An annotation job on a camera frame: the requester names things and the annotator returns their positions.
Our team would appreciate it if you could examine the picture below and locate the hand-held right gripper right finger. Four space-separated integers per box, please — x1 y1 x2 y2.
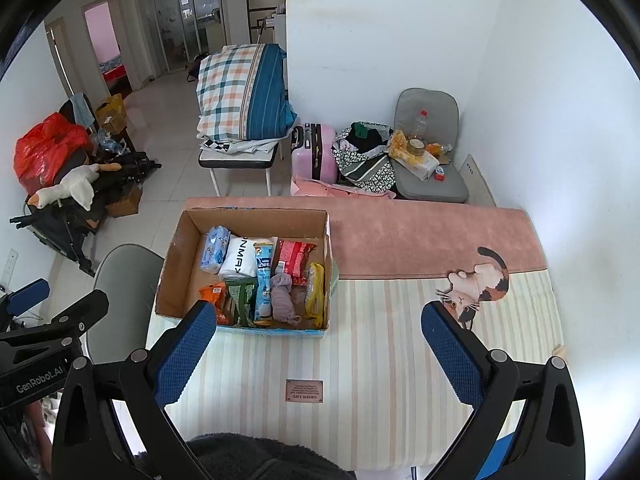
421 301 586 480

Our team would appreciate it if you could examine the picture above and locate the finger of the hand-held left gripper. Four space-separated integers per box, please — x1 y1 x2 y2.
0 279 52 317
0 289 110 356

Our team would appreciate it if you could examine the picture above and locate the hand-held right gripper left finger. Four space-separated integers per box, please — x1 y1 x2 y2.
52 300 218 480

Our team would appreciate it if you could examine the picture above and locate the orange snack packet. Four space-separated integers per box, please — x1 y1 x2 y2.
199 283 229 324

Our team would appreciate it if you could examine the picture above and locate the green snack packet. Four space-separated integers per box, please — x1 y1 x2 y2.
226 280 257 327

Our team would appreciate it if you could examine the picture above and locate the white tissue pack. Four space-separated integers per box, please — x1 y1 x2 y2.
219 236 257 281

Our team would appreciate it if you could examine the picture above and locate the long blue wipes packet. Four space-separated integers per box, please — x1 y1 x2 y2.
253 241 277 324

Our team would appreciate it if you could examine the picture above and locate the light blue tissue pack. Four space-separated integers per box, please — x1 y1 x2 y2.
201 226 232 274

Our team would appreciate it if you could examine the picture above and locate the purple sock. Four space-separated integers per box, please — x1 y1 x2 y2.
270 273 302 324

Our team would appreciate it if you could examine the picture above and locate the red snack packet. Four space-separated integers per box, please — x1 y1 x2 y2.
274 240 317 287

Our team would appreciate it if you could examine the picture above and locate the yellow mesh pouch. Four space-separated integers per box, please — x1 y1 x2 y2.
305 262 326 317

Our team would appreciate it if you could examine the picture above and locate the grey round chair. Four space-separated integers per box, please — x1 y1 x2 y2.
82 243 166 367

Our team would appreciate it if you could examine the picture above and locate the black folded stroller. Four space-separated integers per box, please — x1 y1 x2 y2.
10 152 162 277

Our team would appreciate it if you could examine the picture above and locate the striped cat print table mat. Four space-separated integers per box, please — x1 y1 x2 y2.
146 196 565 472

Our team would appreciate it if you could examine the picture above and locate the white goose plush toy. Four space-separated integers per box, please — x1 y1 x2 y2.
27 161 123 212

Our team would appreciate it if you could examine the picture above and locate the small brown cardboard box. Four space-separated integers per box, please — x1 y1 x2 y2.
105 185 144 219

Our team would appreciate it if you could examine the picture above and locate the dark fleece clothing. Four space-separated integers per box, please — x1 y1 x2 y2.
134 434 357 480

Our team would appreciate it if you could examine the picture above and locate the red plastic bag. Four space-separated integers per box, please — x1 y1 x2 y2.
14 112 94 196

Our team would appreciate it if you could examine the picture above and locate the white leaning panel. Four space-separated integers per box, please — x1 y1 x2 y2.
460 155 496 207

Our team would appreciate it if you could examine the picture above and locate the white tissue box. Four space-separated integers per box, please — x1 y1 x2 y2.
397 152 440 180

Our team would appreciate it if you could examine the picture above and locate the light blue cloth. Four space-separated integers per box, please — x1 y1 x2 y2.
70 92 96 129

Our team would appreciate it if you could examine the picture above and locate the yellow paper bag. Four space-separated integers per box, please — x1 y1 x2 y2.
95 94 126 134

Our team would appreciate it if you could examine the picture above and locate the patterned tote bag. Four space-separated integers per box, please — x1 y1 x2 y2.
332 121 399 196

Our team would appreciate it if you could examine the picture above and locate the pink cloth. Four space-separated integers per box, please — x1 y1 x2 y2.
291 176 396 200

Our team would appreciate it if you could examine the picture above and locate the yellow plastic bag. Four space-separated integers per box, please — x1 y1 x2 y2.
389 130 416 165

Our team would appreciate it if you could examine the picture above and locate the pink suitcase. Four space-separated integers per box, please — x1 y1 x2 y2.
291 123 337 184

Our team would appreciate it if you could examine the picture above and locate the grey cushioned chair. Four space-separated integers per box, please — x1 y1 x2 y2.
392 88 470 205

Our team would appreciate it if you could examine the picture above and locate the plaid folded quilt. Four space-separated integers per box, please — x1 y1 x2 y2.
196 43 299 144

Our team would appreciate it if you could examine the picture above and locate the glass sliding door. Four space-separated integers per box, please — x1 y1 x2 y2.
135 0 224 79

